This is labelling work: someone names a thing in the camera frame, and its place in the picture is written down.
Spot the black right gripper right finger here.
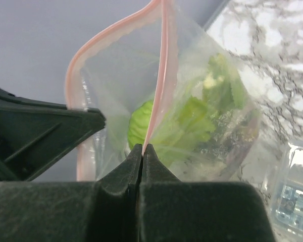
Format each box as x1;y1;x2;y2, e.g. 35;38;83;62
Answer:
140;145;275;241

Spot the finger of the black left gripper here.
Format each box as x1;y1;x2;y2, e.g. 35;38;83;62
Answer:
0;88;106;181

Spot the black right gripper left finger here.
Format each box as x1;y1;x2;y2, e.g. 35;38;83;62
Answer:
0;145;142;241

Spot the green celery stalk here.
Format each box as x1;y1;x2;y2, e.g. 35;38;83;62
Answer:
153;53;248;165

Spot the clear zip top bag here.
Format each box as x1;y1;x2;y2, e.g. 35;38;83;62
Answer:
65;1;260;181

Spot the green cabbage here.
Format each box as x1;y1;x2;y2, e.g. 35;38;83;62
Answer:
127;100;154;149

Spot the clear plastic screw box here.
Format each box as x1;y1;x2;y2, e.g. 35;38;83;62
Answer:
269;140;303;241

